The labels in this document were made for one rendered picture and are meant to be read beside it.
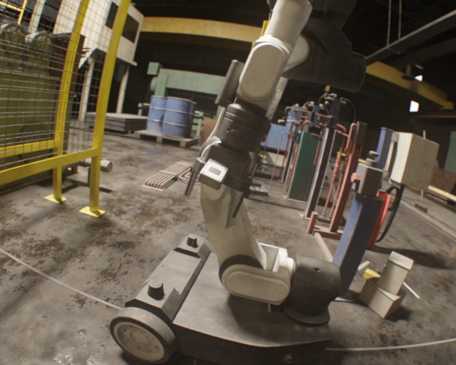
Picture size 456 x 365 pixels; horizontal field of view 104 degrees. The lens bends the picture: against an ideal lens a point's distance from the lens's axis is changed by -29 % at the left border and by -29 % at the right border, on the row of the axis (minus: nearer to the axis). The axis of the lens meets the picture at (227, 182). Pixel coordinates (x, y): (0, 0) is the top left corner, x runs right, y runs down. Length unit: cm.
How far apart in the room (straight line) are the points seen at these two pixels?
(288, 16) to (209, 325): 78
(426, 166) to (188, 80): 1122
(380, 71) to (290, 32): 1562
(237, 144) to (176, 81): 1199
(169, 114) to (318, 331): 527
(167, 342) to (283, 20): 79
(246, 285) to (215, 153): 42
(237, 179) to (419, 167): 174
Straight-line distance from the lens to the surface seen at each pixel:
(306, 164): 286
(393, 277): 133
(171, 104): 566
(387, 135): 207
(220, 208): 68
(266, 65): 45
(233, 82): 49
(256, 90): 44
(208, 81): 1205
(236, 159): 48
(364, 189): 116
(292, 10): 52
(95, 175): 168
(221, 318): 79
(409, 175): 202
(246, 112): 45
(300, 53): 66
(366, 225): 122
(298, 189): 290
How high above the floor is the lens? 72
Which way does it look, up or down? 14 degrees down
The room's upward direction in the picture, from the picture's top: 11 degrees clockwise
